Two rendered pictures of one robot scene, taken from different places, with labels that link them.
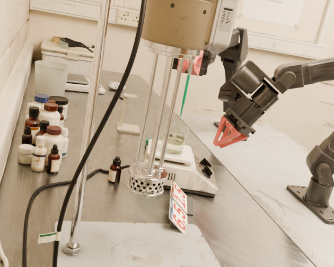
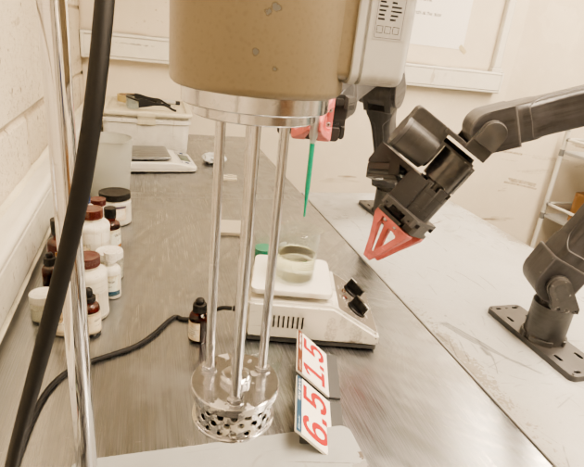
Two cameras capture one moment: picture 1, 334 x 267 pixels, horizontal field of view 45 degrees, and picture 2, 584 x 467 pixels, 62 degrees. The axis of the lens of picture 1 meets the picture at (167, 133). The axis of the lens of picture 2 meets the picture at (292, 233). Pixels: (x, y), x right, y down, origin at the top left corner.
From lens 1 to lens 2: 0.34 m
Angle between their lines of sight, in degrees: 4
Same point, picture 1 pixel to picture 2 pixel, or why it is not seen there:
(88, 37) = (171, 90)
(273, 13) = (428, 31)
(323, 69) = (556, 110)
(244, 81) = (412, 145)
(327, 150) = (564, 253)
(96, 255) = not seen: outside the picture
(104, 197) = (178, 379)
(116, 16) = not seen: hidden behind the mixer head
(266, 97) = (453, 170)
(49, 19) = (112, 69)
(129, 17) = not seen: hidden behind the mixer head
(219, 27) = (375, 32)
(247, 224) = (438, 405)
